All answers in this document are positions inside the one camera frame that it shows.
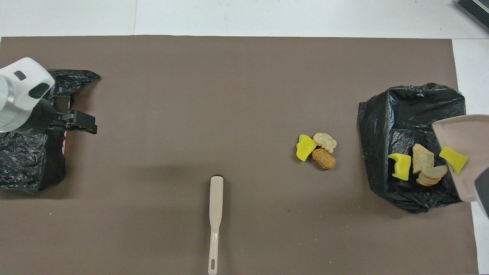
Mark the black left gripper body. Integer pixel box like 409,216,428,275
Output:
19,98,65,136

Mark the beige hand brush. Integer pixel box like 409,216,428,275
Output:
208,175,224,275

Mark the beige sponge chunk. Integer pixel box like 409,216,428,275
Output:
412,143,435,174
416,165,449,187
313,133,337,154

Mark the brown peanut shaped piece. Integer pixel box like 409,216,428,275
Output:
311,148,337,170

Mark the green and yellow sponge piece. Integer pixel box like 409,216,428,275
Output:
439,146,469,175

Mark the beige plastic dustpan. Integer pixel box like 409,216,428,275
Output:
431,114,489,202

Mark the black bag lined pink bin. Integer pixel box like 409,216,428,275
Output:
0,69,101,191

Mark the brown table mat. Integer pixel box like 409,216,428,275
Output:
0,36,479,275

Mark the grey ribbed device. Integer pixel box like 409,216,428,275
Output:
455,0,489,33

